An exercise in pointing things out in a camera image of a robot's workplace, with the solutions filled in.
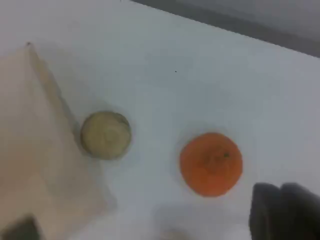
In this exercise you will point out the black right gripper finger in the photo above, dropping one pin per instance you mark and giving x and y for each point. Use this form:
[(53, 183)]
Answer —
[(303, 215), (266, 215)]

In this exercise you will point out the round pale green cake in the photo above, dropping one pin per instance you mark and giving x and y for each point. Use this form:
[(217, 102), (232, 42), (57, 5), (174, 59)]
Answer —
[(106, 136)]

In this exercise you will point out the orange pear-shaped fruit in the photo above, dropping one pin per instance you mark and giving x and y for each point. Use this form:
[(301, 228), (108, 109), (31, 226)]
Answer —
[(211, 165)]

